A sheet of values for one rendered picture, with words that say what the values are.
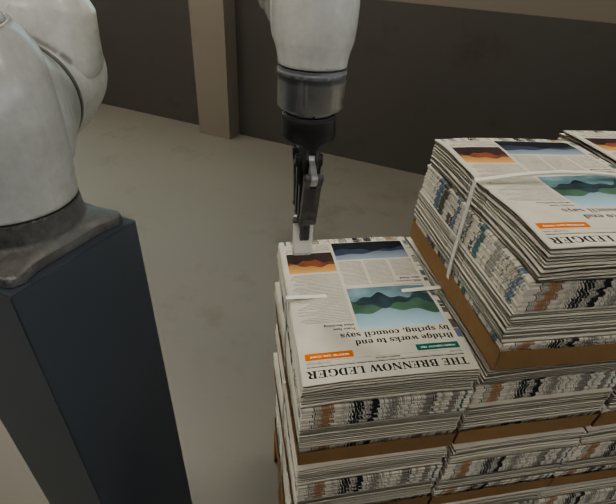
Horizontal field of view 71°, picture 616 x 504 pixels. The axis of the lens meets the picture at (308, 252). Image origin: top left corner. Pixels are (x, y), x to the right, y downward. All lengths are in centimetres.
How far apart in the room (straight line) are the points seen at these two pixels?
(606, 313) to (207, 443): 122
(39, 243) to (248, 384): 120
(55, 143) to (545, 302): 66
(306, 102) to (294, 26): 9
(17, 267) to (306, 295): 44
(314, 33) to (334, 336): 44
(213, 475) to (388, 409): 88
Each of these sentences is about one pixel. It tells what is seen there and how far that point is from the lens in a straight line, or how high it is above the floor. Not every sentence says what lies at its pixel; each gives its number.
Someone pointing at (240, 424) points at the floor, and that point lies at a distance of 161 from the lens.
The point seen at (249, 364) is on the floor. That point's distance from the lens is 177.
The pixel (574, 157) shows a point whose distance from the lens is 93.
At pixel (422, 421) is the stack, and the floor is 69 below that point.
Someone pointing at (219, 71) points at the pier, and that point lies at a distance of 369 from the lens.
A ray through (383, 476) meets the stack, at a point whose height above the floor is 53.
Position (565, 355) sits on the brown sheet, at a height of 86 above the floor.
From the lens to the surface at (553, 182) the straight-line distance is 80.
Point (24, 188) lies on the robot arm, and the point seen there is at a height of 110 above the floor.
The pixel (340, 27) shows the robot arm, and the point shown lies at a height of 127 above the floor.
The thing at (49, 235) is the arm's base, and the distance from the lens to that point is 63.
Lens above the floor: 134
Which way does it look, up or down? 35 degrees down
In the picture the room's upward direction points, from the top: 4 degrees clockwise
